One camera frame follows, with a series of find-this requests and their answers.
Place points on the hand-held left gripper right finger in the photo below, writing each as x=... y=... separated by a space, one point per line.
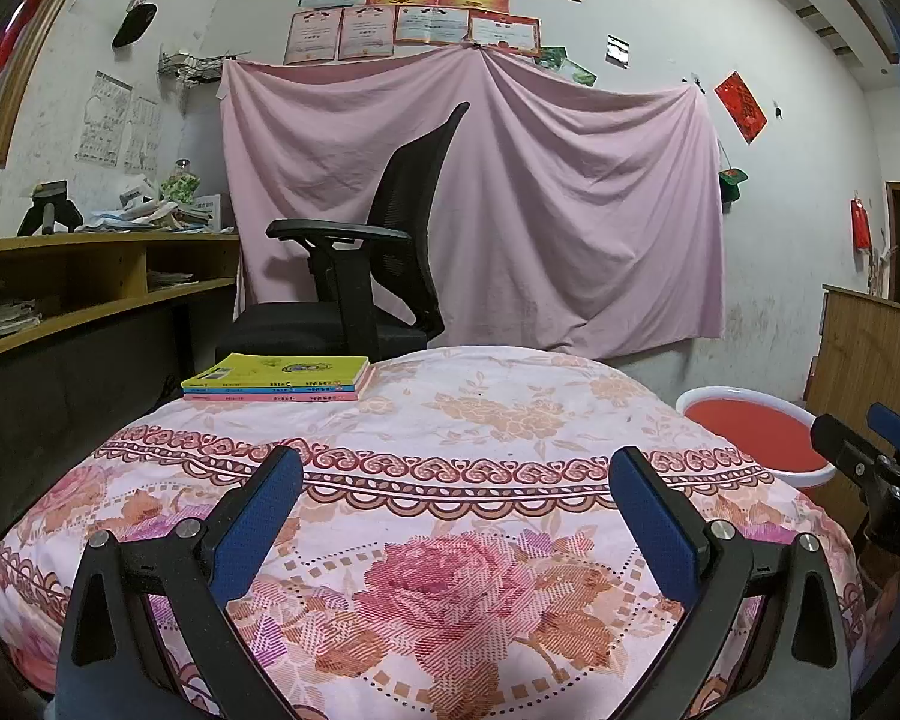
x=656 y=536

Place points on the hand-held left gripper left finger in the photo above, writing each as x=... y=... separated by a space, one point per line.
x=259 y=529

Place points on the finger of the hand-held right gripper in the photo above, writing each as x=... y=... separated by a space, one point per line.
x=896 y=427
x=844 y=446

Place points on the red bucket with white rim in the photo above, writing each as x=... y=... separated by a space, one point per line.
x=750 y=427

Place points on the wooden cabinet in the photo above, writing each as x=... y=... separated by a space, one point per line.
x=862 y=345

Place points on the pink book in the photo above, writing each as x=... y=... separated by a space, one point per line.
x=270 y=397

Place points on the yellow book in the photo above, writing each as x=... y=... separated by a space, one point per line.
x=285 y=367

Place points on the red hanging ornament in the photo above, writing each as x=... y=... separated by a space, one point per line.
x=861 y=225

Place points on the floral pink blanket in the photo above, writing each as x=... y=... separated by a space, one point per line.
x=457 y=420

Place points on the stack of shelf papers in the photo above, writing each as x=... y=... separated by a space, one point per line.
x=171 y=280
x=0 y=316

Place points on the green hat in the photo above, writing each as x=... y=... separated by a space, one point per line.
x=733 y=184

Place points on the pink hanging cloth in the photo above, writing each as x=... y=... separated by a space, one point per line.
x=570 y=225

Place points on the wooden desk with shelves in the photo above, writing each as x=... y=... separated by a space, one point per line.
x=82 y=255

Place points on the pile of papers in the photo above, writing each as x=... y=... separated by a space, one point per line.
x=142 y=219

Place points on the red paper envelope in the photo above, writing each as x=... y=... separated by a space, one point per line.
x=742 y=109

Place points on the glass jar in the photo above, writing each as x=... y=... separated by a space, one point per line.
x=180 y=184

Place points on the black office chair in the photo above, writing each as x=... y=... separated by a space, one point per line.
x=412 y=187

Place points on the black tripod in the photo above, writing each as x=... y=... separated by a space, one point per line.
x=49 y=202

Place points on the silver card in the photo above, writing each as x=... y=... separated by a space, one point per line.
x=618 y=50

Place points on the green photo print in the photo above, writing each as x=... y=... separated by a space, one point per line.
x=581 y=73
x=551 y=56

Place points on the black cap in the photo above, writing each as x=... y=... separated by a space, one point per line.
x=135 y=24

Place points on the group of framed certificates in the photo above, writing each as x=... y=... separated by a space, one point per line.
x=420 y=22

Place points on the red hanging cloth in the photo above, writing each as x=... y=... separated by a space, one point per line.
x=15 y=22

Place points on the paper wall calendar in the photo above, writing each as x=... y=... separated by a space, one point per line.
x=103 y=120
x=142 y=136

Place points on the wooden window frame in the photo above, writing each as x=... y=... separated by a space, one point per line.
x=15 y=97

